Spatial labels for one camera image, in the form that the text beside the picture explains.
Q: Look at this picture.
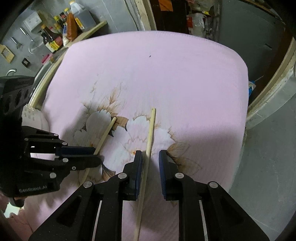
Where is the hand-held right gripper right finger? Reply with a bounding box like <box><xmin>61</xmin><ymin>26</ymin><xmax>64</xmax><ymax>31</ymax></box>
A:
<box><xmin>159</xmin><ymin>150</ymin><xmax>270</xmax><ymax>241</ymax></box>

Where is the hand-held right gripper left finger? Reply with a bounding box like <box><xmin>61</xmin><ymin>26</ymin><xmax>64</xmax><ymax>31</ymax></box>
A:
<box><xmin>29</xmin><ymin>150</ymin><xmax>143</xmax><ymax>241</ymax></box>

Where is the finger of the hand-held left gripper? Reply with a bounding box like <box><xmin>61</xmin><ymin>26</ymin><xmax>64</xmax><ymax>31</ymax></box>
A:
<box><xmin>49</xmin><ymin>154</ymin><xmax>105</xmax><ymax>179</ymax></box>
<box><xmin>24</xmin><ymin>133</ymin><xmax>98</xmax><ymax>156</ymax></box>

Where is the white perforated utensil holder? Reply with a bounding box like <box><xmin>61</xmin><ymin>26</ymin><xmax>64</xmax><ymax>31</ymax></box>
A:
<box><xmin>22</xmin><ymin>104</ymin><xmax>50</xmax><ymax>133</ymax></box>

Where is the wooden chopstick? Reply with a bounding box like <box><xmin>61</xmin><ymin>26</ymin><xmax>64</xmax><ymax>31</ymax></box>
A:
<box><xmin>133</xmin><ymin>107</ymin><xmax>157</xmax><ymax>241</ymax></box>
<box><xmin>79</xmin><ymin>116</ymin><xmax>118</xmax><ymax>184</ymax></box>

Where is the pink floral cloth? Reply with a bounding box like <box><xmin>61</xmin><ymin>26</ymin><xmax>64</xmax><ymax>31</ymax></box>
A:
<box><xmin>23</xmin><ymin>31</ymin><xmax>249</xmax><ymax>241</ymax></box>

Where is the hanging metal spatula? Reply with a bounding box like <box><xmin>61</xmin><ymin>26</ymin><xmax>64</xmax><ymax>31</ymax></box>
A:
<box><xmin>10</xmin><ymin>37</ymin><xmax>24</xmax><ymax>50</ymax></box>

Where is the glass pot lid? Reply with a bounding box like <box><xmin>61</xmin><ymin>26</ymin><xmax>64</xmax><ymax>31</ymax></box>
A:
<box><xmin>28</xmin><ymin>37</ymin><xmax>43</xmax><ymax>54</ymax></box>

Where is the dark soy sauce bottle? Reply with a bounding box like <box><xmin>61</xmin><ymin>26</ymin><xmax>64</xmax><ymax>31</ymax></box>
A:
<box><xmin>41</xmin><ymin>24</ymin><xmax>63</xmax><ymax>54</ymax></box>

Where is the white tube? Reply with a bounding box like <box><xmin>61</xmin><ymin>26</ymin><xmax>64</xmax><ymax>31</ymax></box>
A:
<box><xmin>62</xmin><ymin>25</ymin><xmax>70</xmax><ymax>46</ymax></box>

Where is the blue white packet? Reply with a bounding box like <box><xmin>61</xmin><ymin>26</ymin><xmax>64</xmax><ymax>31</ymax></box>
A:
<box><xmin>248</xmin><ymin>80</ymin><xmax>256</xmax><ymax>98</ymax></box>

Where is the white plastic jug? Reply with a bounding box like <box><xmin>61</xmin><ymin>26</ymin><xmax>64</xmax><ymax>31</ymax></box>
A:
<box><xmin>69</xmin><ymin>0</ymin><xmax>97</xmax><ymax>30</ymax></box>

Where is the white sack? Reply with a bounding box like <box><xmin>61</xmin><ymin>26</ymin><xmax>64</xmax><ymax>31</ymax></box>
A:
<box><xmin>187</xmin><ymin>13</ymin><xmax>207</xmax><ymax>38</ymax></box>

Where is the grey cabinet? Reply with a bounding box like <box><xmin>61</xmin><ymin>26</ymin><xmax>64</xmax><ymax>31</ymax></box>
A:
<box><xmin>219</xmin><ymin>0</ymin><xmax>287</xmax><ymax>78</ymax></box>

